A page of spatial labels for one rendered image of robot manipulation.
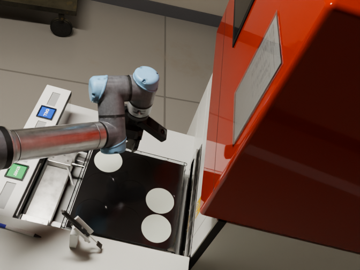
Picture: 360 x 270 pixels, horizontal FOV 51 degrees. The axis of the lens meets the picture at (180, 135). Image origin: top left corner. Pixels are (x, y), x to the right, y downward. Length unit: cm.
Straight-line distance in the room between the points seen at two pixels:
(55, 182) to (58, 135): 42
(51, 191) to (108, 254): 32
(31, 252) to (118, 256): 24
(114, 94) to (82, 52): 216
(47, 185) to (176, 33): 257
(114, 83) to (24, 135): 29
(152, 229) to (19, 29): 244
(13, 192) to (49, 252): 22
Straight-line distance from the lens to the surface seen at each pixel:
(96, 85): 104
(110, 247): 115
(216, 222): 97
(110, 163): 137
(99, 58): 316
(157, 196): 133
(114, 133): 104
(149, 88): 106
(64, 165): 136
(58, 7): 316
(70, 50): 321
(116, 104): 105
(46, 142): 92
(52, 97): 148
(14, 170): 128
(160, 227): 128
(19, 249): 115
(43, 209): 129
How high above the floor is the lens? 202
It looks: 48 degrees down
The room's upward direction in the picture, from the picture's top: 22 degrees clockwise
